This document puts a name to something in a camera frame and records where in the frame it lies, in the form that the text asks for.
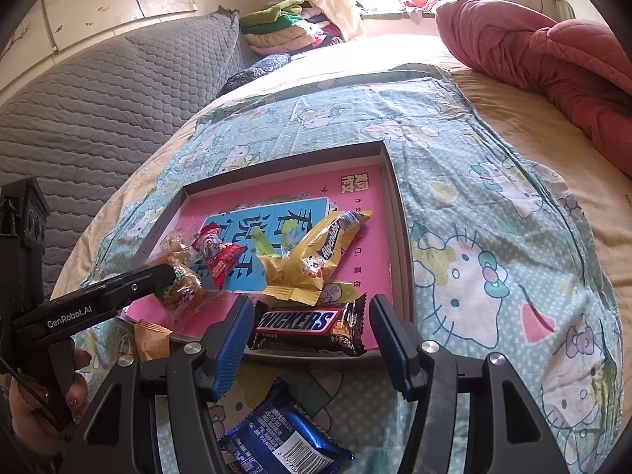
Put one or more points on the red snack packet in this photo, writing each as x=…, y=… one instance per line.
x=224, y=261

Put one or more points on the person's left hand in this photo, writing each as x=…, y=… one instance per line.
x=24, y=414

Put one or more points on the pink book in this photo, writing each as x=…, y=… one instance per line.
x=365, y=256

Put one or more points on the red cloth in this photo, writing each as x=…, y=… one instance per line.
x=419, y=4

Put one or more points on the blue cookie packet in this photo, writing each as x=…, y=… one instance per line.
x=276, y=424

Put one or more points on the yellow-green cartoon snack packet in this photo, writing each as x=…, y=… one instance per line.
x=291, y=291

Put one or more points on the pile of folded clothes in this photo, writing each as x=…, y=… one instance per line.
x=276, y=24

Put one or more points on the yellow snack packet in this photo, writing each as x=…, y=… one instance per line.
x=335, y=237

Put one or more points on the cartoon cat printed blanket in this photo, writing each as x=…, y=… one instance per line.
x=493, y=217

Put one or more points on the grey cardboard box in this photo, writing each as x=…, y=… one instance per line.
x=397, y=237

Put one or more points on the dark patterned pillow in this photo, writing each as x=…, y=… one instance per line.
x=256, y=69

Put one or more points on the cream curtain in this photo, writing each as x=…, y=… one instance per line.
x=331, y=0

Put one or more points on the pastry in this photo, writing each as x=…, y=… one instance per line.
x=190, y=294

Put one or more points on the orange cracker packet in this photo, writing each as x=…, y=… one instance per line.
x=150, y=338

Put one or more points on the pink quilt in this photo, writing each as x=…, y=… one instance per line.
x=518, y=44

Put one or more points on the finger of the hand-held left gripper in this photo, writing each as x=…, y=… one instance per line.
x=143, y=281

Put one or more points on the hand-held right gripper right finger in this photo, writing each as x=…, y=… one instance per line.
x=390, y=350

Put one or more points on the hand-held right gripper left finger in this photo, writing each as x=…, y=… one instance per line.
x=232, y=350

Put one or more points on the brown chocolate bar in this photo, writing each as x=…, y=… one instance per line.
x=296, y=323

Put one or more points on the grey quilted headboard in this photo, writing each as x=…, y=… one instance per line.
x=98, y=108

